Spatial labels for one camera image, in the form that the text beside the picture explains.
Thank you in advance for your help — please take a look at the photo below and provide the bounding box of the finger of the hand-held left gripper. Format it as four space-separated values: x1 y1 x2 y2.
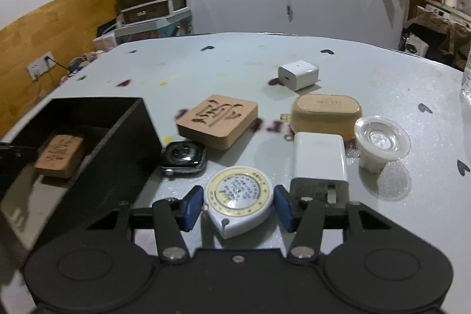
0 143 38 199

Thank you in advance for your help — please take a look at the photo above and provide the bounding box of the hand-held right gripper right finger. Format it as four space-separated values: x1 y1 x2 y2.
274 185 394 263

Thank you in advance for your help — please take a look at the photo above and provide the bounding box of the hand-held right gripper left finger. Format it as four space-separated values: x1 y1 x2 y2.
86 185 205 263

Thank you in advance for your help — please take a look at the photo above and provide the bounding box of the round white tape measure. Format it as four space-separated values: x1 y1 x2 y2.
202 166 275 240

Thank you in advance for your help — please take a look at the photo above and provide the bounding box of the small carved wooden block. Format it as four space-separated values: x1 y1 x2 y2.
34 135 87 178

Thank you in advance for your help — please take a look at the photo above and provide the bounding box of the black smartwatch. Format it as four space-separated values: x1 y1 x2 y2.
160 141 207 178

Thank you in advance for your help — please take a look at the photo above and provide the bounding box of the large white charger plug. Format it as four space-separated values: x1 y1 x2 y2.
289 132 349 217

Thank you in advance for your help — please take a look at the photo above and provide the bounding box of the large carved wooden block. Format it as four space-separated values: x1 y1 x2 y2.
176 94 259 151

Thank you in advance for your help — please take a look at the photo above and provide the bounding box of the black storage box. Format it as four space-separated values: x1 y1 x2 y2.
0 97 164 237

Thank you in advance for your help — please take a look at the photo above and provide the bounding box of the clear plastic lidded cup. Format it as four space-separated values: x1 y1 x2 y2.
354 115 411 174

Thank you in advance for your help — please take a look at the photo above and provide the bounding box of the gold earbuds case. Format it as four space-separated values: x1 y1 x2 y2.
281 94 363 140

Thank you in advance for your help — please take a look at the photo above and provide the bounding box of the pile of plush toys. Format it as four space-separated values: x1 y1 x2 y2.
61 50 101 83

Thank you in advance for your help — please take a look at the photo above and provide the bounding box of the small white charger cube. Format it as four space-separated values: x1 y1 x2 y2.
278 60 319 91

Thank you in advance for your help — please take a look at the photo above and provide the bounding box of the colourful printed box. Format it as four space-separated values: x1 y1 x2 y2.
114 14 194 42

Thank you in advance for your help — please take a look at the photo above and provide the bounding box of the white wall socket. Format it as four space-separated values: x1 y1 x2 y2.
26 51 57 81

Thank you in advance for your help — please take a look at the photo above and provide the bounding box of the black power cable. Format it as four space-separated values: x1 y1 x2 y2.
44 56 76 74

